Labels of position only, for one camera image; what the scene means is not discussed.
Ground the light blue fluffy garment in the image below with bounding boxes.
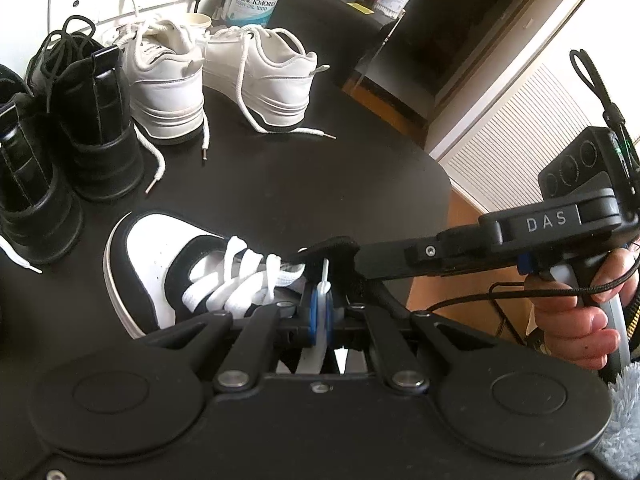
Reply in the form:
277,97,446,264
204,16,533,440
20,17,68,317
595,360,640,461

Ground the black and white sneaker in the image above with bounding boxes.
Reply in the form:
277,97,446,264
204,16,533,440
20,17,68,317
102,210,361,341

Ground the cream paper cup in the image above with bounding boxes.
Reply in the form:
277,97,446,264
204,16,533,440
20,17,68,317
172,11,213,31

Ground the person's right hand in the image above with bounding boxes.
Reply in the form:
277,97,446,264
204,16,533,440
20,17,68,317
525,249,640,372

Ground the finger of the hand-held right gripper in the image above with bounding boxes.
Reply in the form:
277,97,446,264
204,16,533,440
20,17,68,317
295,225,503,281

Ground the white slatted panel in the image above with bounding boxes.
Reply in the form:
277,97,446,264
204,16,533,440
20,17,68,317
439,60,618,216

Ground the white shoelace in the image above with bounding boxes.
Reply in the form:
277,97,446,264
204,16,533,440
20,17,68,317
180,235,346,376

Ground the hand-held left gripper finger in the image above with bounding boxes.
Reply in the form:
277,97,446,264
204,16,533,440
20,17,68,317
135,285,323,393
322,285,506,393

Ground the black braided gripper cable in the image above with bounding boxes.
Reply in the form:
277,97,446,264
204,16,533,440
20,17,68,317
427,260,640,343

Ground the black leather shoe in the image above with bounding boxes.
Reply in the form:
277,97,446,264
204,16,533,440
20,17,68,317
0,65,83,266
27,15,146,203

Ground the black cabinet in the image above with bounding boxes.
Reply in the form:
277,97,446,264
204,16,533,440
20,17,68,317
265,0,431,136

